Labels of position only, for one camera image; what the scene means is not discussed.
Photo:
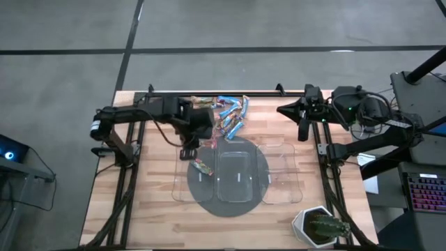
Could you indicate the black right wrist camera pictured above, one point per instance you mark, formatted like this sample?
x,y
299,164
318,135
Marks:
x,y
304,130

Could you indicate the dark grey keyboard desk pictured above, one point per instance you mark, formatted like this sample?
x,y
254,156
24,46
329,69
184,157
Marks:
x,y
428,230

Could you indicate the grey metal side desk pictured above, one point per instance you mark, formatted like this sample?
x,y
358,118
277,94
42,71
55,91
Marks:
x,y
21,169

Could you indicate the black slanted pole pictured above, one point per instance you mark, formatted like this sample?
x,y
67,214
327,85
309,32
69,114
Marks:
x,y
383,163

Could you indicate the black round pole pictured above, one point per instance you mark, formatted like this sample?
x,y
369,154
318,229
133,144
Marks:
x,y
426,67

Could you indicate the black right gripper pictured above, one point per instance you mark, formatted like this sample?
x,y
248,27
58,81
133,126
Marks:
x,y
313,104

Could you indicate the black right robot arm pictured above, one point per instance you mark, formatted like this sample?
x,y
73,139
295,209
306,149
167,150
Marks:
x,y
376,141

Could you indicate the cactus in white pot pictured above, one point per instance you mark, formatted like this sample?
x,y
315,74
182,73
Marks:
x,y
297,226

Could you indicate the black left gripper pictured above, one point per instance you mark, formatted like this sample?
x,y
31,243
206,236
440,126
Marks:
x,y
202,123

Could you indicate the blue lit screen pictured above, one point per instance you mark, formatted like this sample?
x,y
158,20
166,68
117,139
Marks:
x,y
439,129

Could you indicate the red green granola bar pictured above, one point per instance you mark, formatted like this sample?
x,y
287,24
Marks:
x,y
202,167

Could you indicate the grey equipment cabinet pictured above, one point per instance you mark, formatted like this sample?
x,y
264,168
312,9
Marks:
x,y
428,91

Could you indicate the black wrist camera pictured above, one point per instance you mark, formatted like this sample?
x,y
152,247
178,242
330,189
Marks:
x,y
304,130
188,154

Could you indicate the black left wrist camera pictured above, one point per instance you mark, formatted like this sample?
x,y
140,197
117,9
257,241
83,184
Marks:
x,y
188,154

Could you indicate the black frame bracket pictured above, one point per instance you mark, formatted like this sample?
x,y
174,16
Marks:
x,y
279,89
151,89

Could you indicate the brown oat granola bar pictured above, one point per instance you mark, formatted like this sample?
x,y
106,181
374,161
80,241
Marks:
x,y
202,100

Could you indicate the blue brown chewy granola bar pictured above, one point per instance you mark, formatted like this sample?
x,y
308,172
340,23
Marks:
x,y
217,105
228,99

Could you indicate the black computer tower blue lights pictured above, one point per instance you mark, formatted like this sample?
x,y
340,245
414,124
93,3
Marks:
x,y
14,150

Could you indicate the orange brown granola bar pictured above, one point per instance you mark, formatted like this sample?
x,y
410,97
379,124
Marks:
x,y
231,120

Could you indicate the backlit computer keyboard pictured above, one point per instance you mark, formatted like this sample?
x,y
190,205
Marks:
x,y
426,193

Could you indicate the round grey woven placemat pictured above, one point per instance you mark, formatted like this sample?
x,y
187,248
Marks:
x,y
226,209

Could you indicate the grey metal base bracket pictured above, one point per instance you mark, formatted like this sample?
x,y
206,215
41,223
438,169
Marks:
x,y
136,150
322,150

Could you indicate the blue white granola bar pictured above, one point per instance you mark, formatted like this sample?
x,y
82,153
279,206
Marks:
x,y
245,106

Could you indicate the green cactus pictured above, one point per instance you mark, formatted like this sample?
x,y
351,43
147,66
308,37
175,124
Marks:
x,y
327,226

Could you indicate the white paper sheet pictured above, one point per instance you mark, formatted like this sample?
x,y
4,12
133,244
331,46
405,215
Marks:
x,y
372,184

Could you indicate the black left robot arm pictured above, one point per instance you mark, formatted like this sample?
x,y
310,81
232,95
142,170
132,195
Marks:
x,y
139,111

